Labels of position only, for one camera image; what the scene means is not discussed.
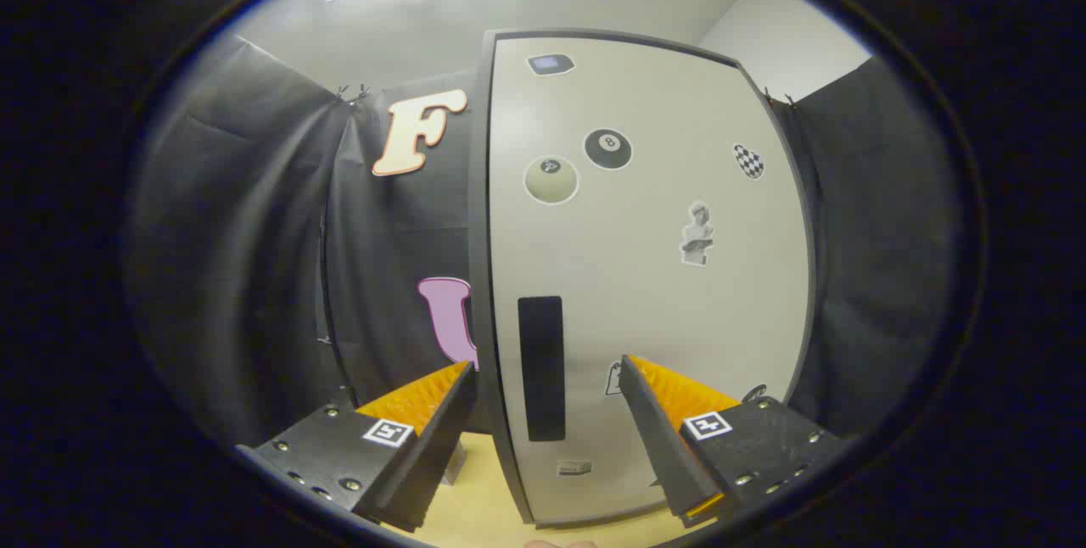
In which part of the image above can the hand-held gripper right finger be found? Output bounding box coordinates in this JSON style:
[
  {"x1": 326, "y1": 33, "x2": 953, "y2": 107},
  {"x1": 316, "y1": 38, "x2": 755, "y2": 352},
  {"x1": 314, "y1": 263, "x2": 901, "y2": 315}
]
[{"x1": 619, "y1": 354, "x2": 849, "y2": 529}]

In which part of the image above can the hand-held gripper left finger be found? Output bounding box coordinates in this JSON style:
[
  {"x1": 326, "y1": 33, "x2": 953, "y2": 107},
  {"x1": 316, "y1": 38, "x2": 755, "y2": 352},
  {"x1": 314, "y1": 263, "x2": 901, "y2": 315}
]
[{"x1": 246, "y1": 360, "x2": 478, "y2": 534}]

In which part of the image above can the black door handle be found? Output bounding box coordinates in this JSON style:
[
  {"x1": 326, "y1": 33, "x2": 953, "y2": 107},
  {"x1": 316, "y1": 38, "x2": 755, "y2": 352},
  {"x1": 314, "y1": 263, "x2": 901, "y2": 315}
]
[{"x1": 518, "y1": 295, "x2": 567, "y2": 443}]

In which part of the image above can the dark grey cabinet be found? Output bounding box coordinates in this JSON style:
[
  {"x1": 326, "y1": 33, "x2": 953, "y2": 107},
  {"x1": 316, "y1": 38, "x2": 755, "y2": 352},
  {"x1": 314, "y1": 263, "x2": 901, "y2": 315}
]
[{"x1": 469, "y1": 27, "x2": 820, "y2": 528}]

